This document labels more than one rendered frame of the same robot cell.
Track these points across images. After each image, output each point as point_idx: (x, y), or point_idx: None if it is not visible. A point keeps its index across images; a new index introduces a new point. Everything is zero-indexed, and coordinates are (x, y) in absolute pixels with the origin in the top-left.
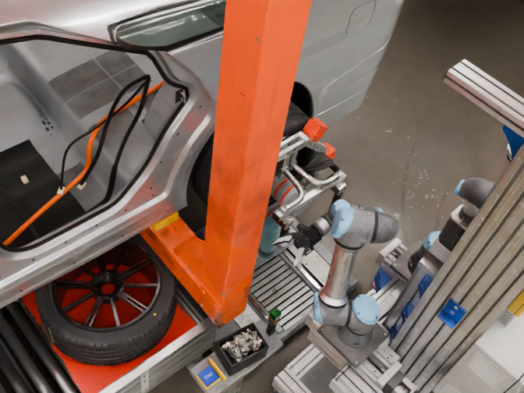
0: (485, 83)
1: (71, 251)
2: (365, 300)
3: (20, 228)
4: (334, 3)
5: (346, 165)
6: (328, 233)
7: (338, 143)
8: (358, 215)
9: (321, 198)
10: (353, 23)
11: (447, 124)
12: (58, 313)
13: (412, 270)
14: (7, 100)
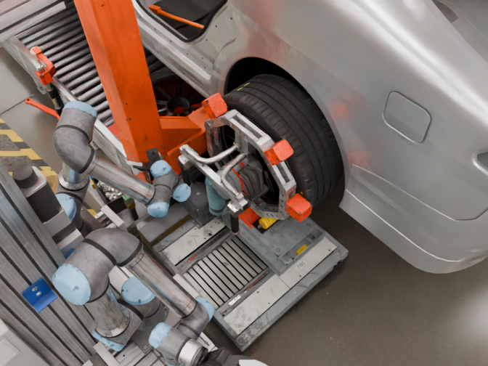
0: (9, 3)
1: (153, 38)
2: (65, 204)
3: (181, 18)
4: (367, 49)
5: (423, 351)
6: (311, 324)
7: (458, 340)
8: (71, 111)
9: (360, 317)
10: (393, 112)
11: None
12: (151, 81)
13: None
14: None
